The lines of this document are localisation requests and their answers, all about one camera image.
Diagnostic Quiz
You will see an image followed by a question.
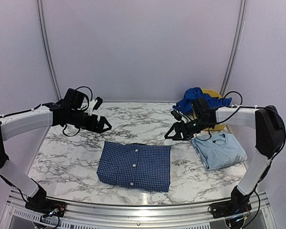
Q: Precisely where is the left corner aluminium post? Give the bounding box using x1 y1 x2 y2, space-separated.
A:
36 0 62 100

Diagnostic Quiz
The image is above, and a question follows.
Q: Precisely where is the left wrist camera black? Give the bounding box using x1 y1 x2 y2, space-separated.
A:
62 88 85 110

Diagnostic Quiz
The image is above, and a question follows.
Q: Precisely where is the royal blue garment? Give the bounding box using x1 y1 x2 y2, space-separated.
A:
173 87 232 115

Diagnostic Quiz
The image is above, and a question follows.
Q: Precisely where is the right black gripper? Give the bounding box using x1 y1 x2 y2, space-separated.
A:
164 116 212 140

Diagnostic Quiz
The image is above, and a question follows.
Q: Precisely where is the yellow plastic laundry basket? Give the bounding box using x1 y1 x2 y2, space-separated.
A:
192 89 226 131

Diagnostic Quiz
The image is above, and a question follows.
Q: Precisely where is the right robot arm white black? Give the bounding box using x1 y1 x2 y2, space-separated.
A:
164 105 286 214

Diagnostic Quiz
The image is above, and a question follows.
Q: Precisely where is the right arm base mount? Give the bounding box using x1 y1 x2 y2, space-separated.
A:
208 196 252 219

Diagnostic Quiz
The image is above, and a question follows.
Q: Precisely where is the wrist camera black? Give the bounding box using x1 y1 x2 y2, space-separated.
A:
192 98 209 118
62 88 85 110

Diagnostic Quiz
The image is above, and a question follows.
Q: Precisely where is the aluminium front frame rail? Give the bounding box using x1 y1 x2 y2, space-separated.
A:
0 189 277 229

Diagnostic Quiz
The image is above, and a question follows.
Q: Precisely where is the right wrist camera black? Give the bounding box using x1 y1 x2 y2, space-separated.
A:
192 98 209 118

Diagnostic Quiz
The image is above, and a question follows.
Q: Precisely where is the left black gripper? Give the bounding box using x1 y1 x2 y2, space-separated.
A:
69 109 112 134

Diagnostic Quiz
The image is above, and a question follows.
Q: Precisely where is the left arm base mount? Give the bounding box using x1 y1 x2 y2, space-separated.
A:
25 190 66 217

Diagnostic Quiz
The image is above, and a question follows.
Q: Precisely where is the corner aluminium post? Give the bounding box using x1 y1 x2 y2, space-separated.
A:
36 0 62 100
220 0 247 95

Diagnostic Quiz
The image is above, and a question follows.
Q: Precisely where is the light blue t-shirt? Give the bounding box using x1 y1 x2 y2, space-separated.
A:
191 132 247 171

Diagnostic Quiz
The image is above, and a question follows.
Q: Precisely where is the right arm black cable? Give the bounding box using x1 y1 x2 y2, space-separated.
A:
195 90 286 158

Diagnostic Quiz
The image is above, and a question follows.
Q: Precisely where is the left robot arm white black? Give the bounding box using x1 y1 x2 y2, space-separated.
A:
0 103 112 212

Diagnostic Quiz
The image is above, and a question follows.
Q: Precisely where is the right corner aluminium post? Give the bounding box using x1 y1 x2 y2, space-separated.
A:
220 0 247 95

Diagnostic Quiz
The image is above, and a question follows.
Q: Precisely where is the blue patterned button shirt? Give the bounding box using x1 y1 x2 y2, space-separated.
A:
96 141 172 192

